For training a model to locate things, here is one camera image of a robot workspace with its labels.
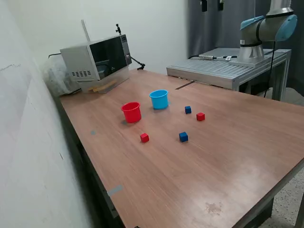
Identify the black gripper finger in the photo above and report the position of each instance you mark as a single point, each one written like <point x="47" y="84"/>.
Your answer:
<point x="221" y="5"/>
<point x="203" y="6"/>

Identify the blue cube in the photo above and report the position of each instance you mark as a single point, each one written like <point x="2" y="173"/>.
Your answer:
<point x="188" y="109"/>
<point x="183" y="137"/>

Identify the red cube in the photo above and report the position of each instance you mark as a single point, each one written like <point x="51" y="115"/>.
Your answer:
<point x="200" y="116"/>
<point x="144" y="137"/>

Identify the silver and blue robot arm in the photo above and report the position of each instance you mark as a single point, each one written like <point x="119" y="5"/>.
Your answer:
<point x="251" y="33"/>

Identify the dark grey curtain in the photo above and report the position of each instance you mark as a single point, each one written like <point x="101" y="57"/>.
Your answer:
<point x="213" y="28"/>

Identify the aluminium robot mounting plate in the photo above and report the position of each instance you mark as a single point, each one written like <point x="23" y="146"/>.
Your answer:
<point x="251" y="63"/>

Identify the aluminium profile robot stand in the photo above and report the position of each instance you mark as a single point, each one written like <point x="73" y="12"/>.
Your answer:
<point x="213" y="71"/>

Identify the dark flat strip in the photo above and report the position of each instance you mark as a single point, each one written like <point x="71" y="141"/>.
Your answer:
<point x="184" y="85"/>

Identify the blue plastic cup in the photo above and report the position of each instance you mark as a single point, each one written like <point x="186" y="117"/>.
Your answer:
<point x="159" y="101"/>

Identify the white upright rod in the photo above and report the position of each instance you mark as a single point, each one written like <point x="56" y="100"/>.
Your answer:
<point x="86" y="31"/>

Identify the red plastic cup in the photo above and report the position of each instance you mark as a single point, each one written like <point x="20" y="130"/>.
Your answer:
<point x="131" y="114"/>

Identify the silver microwave oven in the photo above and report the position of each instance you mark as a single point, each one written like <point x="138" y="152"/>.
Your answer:
<point x="78" y="59"/>

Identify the shiny metal riser box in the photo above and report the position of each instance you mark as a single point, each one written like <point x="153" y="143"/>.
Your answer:
<point x="85" y="85"/>

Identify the clear plastic bag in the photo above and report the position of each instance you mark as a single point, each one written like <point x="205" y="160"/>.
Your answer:
<point x="54" y="78"/>

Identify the long blue-grey tape strip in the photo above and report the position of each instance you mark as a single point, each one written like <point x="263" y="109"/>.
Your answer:
<point x="115" y="190"/>

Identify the black ball-head mount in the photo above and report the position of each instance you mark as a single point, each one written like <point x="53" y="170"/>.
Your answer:
<point x="118" y="29"/>

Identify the grey metal table frame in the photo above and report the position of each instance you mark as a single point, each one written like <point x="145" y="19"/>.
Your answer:
<point x="259" y="213"/>

